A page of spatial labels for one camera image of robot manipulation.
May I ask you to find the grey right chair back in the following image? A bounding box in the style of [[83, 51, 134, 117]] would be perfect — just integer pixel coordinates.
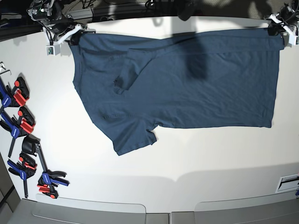
[[170, 192, 299, 224]]

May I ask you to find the white slotted label plate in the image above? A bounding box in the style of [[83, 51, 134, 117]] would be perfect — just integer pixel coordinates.
[[275, 174, 299, 193]]

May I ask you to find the top blue red bar clamp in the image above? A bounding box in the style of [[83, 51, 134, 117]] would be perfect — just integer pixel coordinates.
[[0, 76, 29, 113]]

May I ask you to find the bottom blue red bar clamp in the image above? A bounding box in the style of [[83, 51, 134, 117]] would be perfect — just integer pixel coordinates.
[[36, 143, 69, 199]]

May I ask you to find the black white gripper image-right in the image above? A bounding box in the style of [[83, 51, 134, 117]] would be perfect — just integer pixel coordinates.
[[266, 4, 299, 36]]

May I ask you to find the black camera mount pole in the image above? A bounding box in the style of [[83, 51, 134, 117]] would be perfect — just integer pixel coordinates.
[[177, 0, 198, 21]]

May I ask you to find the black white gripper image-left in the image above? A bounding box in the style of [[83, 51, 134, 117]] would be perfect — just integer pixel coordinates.
[[42, 18, 96, 46]]

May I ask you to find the metal hex key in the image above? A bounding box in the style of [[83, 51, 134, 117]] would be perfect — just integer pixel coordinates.
[[0, 62, 11, 75]]

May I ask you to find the aluminium rail with cables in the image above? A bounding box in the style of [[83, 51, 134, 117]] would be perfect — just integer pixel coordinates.
[[63, 0, 177, 23]]

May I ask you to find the blue red bar clamp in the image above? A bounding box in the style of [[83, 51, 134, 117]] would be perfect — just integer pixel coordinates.
[[7, 152, 37, 198], [0, 106, 35, 158], [36, 143, 69, 199], [0, 76, 29, 113]]

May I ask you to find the grey chair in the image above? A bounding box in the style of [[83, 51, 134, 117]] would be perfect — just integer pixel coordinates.
[[8, 199, 169, 224], [170, 192, 299, 224]]

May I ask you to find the dark blue T-shirt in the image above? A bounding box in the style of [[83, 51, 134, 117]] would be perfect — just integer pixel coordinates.
[[70, 28, 285, 155]]

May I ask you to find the grey left chair back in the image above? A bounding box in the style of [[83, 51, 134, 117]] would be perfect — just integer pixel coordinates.
[[8, 199, 169, 224]]

